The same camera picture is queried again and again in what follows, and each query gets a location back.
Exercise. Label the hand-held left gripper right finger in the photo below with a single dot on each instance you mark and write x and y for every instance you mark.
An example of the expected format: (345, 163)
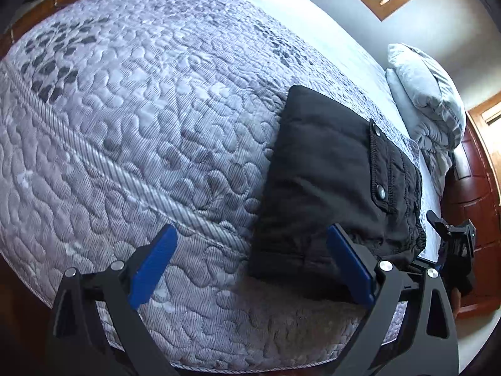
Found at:
(348, 266)

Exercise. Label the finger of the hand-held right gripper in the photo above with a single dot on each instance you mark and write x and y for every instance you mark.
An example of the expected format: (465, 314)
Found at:
(438, 223)

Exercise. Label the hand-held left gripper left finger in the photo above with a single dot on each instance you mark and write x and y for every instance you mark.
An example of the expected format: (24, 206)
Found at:
(154, 266)

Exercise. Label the black pants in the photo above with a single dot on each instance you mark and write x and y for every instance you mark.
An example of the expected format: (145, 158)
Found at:
(321, 172)

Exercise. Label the dark wooden headboard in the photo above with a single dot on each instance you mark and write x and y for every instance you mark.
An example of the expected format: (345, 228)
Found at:
(481, 203)

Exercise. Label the grey folded duvet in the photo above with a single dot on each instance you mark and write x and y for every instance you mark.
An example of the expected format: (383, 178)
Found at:
(415, 125)

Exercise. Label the grey pillow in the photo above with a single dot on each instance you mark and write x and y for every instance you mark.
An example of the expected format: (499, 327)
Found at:
(426, 86)

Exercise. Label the grey quilted mattress pad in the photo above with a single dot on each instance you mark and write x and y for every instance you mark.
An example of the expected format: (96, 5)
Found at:
(137, 125)

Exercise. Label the bed with blue sheet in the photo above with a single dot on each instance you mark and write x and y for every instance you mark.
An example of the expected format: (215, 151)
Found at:
(332, 35)

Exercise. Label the small wooden frame window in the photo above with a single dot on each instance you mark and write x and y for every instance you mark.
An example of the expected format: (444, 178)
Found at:
(489, 113)

